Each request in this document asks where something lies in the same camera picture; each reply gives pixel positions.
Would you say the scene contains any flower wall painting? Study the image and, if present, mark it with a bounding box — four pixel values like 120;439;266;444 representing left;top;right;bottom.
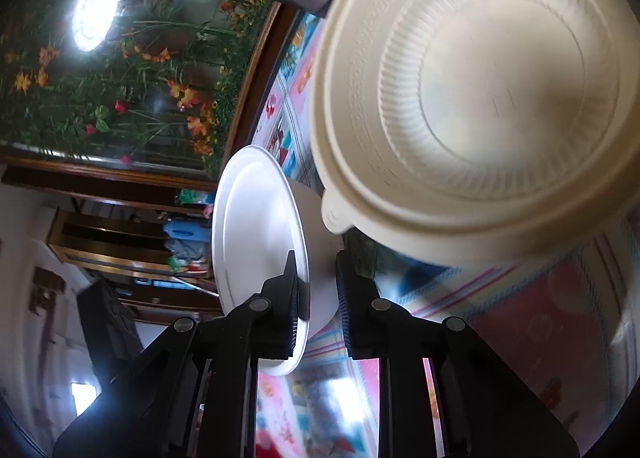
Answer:
0;0;296;190

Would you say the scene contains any white bowl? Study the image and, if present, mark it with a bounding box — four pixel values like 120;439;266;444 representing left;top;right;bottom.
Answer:
212;145;343;376

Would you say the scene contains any wooden shelf cabinet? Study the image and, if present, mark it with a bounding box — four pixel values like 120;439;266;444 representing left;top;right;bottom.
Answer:
46;207;221;316

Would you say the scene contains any large beige bowl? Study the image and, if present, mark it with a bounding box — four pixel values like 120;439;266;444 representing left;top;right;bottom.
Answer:
310;0;639;265

